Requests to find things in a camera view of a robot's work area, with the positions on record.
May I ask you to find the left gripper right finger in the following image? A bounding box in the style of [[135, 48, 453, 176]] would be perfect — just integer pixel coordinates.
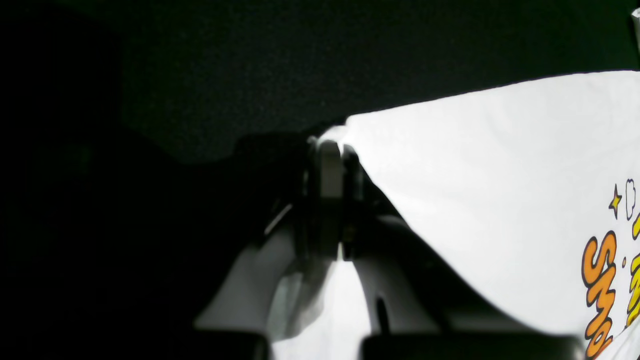
[[342, 145, 375, 262]]

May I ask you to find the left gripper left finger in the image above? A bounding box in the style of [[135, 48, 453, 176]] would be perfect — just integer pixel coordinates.
[[302, 139, 345, 260]]

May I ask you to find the white printed t-shirt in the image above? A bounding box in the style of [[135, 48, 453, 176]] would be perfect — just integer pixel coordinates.
[[270, 70, 640, 360]]

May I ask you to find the black table cloth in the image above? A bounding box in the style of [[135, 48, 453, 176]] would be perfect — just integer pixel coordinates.
[[1, 0, 639, 360]]

